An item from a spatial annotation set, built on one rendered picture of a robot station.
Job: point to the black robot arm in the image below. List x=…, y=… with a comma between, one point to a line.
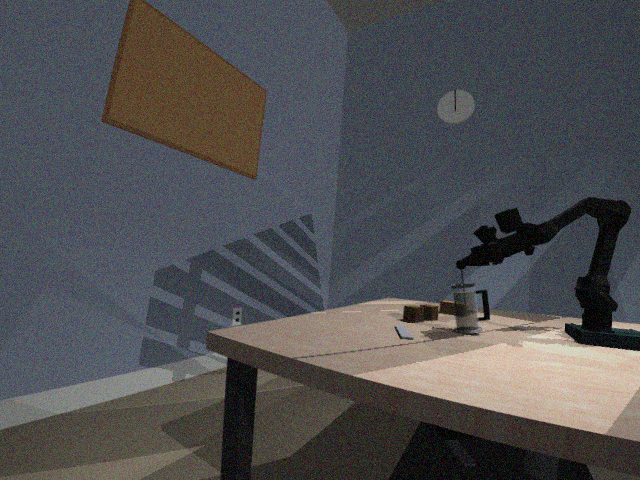
x=593, y=290

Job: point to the tan cube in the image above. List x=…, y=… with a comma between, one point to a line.
x=413, y=314
x=430, y=312

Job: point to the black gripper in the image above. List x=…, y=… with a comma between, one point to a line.
x=495, y=253

